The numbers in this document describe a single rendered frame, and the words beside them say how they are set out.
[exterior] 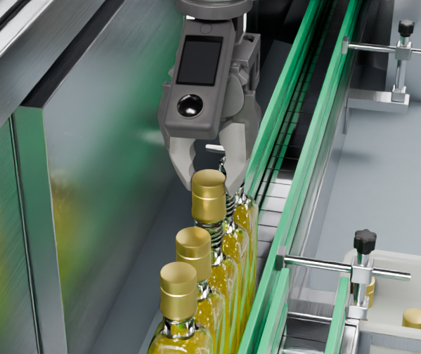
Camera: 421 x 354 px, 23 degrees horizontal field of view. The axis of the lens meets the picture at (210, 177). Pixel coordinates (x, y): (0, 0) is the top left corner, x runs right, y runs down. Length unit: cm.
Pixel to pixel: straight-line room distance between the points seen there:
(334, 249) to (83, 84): 78
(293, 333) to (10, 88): 60
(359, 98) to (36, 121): 105
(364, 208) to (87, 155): 83
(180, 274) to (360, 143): 105
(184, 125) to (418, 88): 126
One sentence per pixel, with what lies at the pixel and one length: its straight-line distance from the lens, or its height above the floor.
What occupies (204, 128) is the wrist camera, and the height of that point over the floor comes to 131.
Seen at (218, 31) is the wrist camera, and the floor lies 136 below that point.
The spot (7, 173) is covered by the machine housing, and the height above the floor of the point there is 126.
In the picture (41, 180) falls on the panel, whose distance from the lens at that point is 94.
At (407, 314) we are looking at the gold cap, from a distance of 147.
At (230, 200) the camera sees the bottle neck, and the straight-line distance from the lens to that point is 109.
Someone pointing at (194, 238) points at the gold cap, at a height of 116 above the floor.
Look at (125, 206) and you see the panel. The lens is 118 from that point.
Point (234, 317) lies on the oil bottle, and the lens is 113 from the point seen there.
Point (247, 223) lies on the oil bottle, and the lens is 116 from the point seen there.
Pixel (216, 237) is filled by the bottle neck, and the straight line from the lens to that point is 105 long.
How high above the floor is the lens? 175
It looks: 33 degrees down
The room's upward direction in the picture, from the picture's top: straight up
